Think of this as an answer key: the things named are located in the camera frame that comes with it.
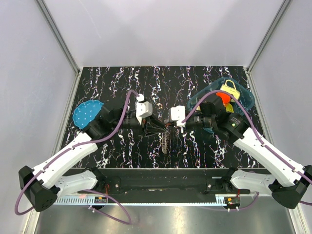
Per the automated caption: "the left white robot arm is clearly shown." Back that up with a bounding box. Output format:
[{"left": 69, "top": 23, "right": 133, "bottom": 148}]
[{"left": 18, "top": 100, "right": 166, "bottom": 212}]

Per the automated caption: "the yellow toy handbag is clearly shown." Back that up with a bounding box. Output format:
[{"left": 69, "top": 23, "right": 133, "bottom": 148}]
[{"left": 220, "top": 79, "right": 240, "bottom": 99}]

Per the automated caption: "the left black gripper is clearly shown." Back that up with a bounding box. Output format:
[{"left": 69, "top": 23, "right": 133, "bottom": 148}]
[{"left": 113, "top": 114, "right": 166, "bottom": 138}]

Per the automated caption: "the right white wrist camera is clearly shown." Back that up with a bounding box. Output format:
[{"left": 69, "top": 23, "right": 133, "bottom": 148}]
[{"left": 169, "top": 105, "right": 186, "bottom": 121}]

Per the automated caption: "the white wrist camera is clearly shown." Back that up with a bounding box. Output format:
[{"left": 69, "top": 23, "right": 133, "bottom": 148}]
[
  {"left": 169, "top": 105, "right": 186, "bottom": 121},
  {"left": 136, "top": 101, "right": 153, "bottom": 124}
]

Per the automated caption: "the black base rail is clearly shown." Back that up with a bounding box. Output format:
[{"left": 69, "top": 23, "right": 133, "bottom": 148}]
[{"left": 65, "top": 167, "right": 247, "bottom": 195}]

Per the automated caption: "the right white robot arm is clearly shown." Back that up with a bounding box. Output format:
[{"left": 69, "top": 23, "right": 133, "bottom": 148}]
[{"left": 169, "top": 95, "right": 312, "bottom": 209}]

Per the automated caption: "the blue dotted plate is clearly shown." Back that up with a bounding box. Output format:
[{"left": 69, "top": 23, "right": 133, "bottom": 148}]
[{"left": 72, "top": 100, "right": 104, "bottom": 130}]

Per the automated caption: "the orange plastic cup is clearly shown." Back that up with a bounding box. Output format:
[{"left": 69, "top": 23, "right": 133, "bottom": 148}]
[{"left": 216, "top": 92, "right": 231, "bottom": 105}]

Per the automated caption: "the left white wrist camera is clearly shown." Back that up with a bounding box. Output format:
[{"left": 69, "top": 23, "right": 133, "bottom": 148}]
[{"left": 136, "top": 101, "right": 153, "bottom": 124}]

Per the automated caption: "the yellow plate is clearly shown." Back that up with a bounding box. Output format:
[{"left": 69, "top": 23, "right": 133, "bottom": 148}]
[{"left": 224, "top": 103, "right": 234, "bottom": 113}]

